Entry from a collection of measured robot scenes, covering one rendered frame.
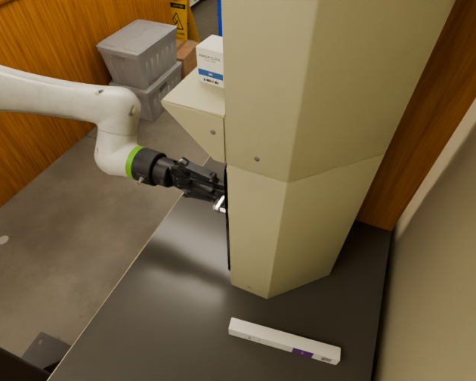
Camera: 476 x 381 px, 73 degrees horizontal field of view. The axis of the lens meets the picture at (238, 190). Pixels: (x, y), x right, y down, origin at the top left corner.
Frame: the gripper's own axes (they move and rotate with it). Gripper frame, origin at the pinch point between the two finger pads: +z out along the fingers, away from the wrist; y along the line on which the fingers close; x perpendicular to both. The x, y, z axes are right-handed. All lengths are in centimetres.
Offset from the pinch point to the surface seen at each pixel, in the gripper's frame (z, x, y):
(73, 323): -85, -26, -120
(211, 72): -1.2, -3.4, 33.3
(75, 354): -23, -43, -26
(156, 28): -156, 190, -55
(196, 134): -0.9, -10.8, 26.0
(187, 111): -2.1, -10.8, 30.3
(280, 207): 15.1, -10.9, 14.6
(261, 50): 9.7, -10.8, 42.2
